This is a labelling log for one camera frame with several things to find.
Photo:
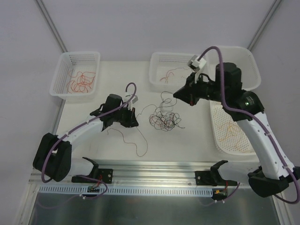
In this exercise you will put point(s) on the aluminium frame post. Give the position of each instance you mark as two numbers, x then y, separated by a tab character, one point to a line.
51	25
265	22

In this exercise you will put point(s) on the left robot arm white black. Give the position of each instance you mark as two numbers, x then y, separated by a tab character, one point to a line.
54	155

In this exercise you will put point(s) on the right aluminium frame post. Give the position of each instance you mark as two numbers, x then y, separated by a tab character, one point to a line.
265	22

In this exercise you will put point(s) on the white perforated basket middle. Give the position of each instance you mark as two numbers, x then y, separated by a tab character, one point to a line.
168	71

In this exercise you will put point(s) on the white round-hole basket right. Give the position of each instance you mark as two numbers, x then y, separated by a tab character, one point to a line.
229	137

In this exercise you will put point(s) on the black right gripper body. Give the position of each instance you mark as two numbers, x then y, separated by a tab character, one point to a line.
190	90

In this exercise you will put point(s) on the aluminium mounting rail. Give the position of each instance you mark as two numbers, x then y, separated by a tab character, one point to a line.
122	171

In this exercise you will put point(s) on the left aluminium frame post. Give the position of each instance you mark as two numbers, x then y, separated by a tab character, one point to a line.
51	25

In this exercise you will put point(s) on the white slotted cable duct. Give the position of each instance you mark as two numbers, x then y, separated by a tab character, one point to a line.
127	190

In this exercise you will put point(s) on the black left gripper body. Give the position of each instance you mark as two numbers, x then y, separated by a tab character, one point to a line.
129	117

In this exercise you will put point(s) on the white solid plastic tub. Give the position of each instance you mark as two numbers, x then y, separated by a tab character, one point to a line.
243	59

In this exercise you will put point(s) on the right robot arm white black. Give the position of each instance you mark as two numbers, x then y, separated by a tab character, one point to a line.
275	171

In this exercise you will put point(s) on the white perforated basket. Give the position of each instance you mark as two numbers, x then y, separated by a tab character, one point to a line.
168	71
76	76

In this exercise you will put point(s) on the white perforated basket left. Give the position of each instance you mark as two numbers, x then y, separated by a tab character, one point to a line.
76	76

